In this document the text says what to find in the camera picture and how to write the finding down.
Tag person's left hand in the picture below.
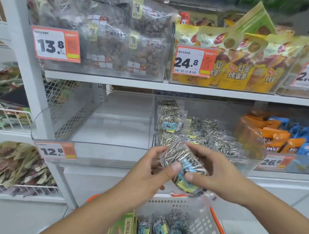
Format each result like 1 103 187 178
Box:
112 146 182 208

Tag person's right hand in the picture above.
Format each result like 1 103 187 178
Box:
184 141 256 207

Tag white orange shopping basket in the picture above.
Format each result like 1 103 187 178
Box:
86 192 226 234

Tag green snack packet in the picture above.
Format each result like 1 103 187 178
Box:
107 210 136 234

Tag sunflower seed packet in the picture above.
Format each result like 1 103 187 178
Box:
159 141 211 197

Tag pile of seed packets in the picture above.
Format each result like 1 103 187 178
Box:
136 210 191 234

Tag sunflower seed packets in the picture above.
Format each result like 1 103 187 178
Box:
156 100 244 159

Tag white store shelf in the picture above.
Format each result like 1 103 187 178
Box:
0 0 309 210

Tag bin of yellow snacks 2.5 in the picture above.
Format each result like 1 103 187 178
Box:
276 48 309 98

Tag orange and blue snack packets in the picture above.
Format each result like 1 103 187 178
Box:
233 110 309 174

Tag orange white price tag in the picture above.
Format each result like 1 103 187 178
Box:
172 44 219 78
31 25 81 64
34 141 77 159
291 62 309 88
257 154 296 169

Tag empty clear plastic bin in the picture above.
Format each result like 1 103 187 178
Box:
31 90 156 167

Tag stack of yellow snack bags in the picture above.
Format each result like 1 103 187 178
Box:
173 12 309 93

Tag pile of brown snack bags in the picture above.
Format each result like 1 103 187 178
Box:
0 141 57 193

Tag clear bin of nut bags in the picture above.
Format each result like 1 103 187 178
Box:
29 0 178 77

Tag pile of green snack bags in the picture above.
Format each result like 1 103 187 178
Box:
0 62 33 131

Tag green beige snack bag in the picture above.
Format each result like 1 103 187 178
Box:
231 1 276 35

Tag white wire end rack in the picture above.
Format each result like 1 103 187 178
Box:
0 22 78 209

